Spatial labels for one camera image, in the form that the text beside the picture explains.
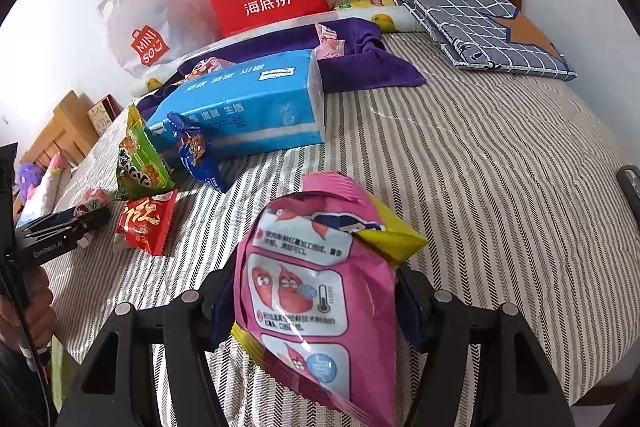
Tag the rolled duck-print mat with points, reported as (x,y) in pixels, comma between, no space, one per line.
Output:
(395,19)

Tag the yellow green packet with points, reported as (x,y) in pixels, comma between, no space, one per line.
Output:
(360,3)

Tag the green bed sheet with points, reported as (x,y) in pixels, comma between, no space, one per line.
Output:
(59,372)

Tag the colourful cartoon-print pillow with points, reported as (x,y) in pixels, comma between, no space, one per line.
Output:
(47,187)

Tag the blue checked folded cloth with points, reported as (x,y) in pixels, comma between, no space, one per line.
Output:
(480,27)

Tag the pink white snack packet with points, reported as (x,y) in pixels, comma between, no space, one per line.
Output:
(95,198)

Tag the large pink chip bag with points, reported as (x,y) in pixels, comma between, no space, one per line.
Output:
(305,282)

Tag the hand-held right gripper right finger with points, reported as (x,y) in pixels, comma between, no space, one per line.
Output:
(411,307)

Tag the person's left hand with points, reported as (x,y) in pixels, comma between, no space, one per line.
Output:
(37,307)

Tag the purple towel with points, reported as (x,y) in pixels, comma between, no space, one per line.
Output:
(380,72)

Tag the wooden headboard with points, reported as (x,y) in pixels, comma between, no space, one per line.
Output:
(60,127)

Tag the strawberry-print snack packet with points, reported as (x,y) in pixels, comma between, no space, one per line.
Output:
(330,42)

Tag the blue snack packet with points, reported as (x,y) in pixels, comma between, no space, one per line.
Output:
(200,157)

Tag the dark smartphone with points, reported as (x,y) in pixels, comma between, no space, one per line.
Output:
(630,184)

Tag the grey striped bed mattress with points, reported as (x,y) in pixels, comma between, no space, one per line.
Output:
(475,182)

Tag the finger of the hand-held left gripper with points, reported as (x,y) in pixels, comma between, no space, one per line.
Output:
(82,239)
(82,219)

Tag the purple plush toy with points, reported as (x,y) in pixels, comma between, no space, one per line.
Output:
(27,177)

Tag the mushroom-print snack packet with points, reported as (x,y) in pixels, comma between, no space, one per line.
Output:
(202,68)

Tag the red snack packet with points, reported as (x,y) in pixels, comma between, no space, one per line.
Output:
(145,222)

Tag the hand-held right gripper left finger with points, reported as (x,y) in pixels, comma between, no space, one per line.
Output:
(222,312)

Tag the person's left forearm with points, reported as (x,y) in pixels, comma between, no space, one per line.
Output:
(15,387)

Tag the green snack packet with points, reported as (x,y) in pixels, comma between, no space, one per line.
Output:
(140,162)

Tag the white plastic shopping bag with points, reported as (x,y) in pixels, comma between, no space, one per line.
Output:
(135,7)

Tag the patterned cardboard box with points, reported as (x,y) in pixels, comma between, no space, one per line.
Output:
(102,113)

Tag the blue tissue pack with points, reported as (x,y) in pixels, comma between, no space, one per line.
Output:
(250,107)

